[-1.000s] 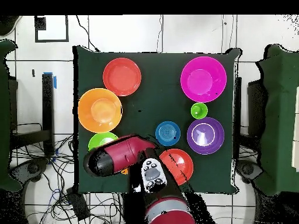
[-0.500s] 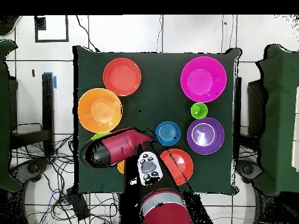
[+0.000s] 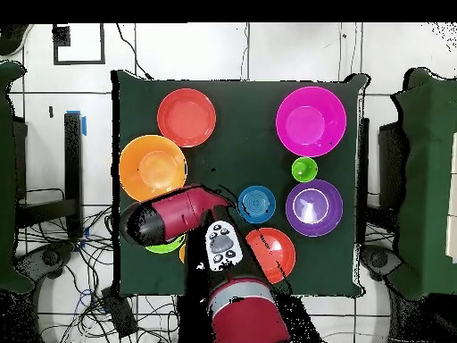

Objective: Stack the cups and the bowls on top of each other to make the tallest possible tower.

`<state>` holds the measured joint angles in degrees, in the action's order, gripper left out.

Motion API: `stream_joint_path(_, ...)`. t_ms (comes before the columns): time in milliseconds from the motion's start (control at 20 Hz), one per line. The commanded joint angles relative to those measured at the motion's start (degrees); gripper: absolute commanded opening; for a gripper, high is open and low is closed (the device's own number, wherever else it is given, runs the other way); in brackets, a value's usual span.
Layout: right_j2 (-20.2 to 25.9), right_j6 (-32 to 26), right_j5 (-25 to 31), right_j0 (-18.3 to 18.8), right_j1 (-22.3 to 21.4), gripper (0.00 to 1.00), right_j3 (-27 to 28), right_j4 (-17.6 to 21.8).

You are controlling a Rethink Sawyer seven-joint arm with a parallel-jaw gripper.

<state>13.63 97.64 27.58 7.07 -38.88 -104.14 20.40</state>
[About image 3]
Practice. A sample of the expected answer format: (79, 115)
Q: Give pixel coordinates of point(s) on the black power adapter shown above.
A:
(119, 314)

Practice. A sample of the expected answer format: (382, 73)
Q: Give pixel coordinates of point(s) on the blue tape strip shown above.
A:
(84, 125)

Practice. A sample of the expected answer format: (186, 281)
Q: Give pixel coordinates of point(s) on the blue plastic bowl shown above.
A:
(257, 204)

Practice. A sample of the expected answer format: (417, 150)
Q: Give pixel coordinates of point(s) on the green plastic bowl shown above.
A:
(166, 248)

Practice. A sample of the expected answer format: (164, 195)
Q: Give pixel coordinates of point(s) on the neighbouring green cloth table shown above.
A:
(7, 178)
(428, 178)

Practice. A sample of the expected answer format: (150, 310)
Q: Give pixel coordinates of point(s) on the black rounded floor machine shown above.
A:
(378, 259)
(50, 257)

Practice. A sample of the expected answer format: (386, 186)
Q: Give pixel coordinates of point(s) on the black metal stand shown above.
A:
(73, 160)

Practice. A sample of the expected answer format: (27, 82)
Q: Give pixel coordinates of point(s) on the small black floor object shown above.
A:
(51, 112)

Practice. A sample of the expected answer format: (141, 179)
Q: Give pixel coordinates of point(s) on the orange plastic bowl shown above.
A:
(150, 164)

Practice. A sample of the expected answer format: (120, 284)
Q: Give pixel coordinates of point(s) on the purple plastic bowl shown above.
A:
(314, 207)

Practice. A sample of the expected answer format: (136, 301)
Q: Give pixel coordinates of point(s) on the orange plastic cup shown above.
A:
(182, 253)

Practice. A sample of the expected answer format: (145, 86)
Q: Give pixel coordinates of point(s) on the green plastic cup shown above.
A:
(304, 169)

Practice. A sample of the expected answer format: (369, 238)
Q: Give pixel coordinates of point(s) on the pink plastic bowl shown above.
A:
(310, 121)

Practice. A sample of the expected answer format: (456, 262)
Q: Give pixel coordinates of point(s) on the white paper sheet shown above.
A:
(452, 196)

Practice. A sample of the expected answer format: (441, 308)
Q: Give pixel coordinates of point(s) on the dark green table cloth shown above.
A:
(242, 143)

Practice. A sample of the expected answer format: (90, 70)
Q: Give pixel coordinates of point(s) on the black computer tower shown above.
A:
(392, 160)

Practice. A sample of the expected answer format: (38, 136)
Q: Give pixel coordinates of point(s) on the black square floor frame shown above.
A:
(78, 62)

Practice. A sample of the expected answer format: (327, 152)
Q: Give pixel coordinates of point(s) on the red plastic bowl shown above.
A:
(276, 253)
(186, 118)

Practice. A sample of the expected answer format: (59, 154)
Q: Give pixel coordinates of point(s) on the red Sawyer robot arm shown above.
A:
(178, 214)

